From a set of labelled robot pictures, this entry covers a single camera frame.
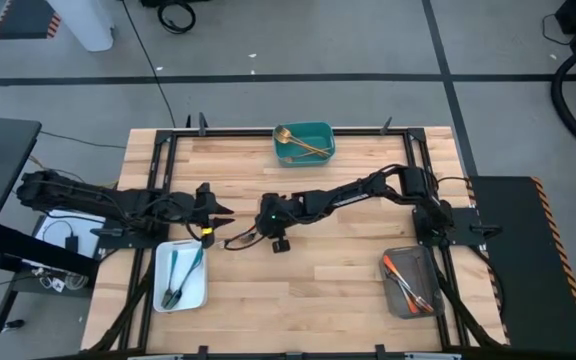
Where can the teal plastic bin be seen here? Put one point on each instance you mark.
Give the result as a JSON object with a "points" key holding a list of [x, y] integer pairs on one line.
{"points": [[318, 132]]}

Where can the black clamp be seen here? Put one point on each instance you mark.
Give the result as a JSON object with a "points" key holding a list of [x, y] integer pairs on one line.
{"points": [[385, 127], [202, 352], [380, 352], [202, 125]]}

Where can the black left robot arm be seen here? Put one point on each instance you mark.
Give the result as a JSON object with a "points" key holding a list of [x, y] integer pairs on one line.
{"points": [[93, 200]]}

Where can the white cylindrical post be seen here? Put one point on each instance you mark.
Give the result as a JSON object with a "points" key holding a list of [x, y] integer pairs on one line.
{"points": [[85, 25]]}

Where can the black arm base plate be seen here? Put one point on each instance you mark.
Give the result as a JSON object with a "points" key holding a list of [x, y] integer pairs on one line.
{"points": [[128, 242], [483, 231]]}

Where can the white sheet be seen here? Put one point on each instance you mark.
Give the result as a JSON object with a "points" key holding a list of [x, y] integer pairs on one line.
{"points": [[88, 244]]}

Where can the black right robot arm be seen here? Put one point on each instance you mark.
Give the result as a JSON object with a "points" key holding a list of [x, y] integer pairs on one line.
{"points": [[353, 192]]}

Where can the white plastic bin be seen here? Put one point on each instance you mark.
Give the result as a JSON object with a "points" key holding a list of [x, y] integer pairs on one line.
{"points": [[190, 295]]}

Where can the black support beam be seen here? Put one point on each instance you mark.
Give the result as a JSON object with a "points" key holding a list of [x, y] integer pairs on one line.
{"points": [[43, 252]]}

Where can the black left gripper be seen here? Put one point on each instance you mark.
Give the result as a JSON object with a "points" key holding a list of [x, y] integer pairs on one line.
{"points": [[193, 210]]}

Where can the black aluminium table frame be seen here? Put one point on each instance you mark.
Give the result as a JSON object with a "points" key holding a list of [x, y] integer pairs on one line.
{"points": [[248, 133]]}

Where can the small black hazard-striped mat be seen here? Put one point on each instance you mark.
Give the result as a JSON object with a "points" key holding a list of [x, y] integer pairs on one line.
{"points": [[23, 20]]}

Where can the black power adapter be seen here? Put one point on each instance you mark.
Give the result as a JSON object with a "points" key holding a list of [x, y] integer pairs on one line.
{"points": [[72, 244]]}

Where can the large black hazard-striped mat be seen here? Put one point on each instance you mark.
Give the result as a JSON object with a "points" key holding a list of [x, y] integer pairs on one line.
{"points": [[528, 270]]}

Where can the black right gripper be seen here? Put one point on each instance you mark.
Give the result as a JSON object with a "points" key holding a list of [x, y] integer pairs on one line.
{"points": [[278, 215]]}

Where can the small black floor foot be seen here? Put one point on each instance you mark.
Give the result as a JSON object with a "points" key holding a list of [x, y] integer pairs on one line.
{"points": [[15, 324]]}

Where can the clear safety glasses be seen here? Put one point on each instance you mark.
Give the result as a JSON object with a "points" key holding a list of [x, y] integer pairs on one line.
{"points": [[58, 285]]}

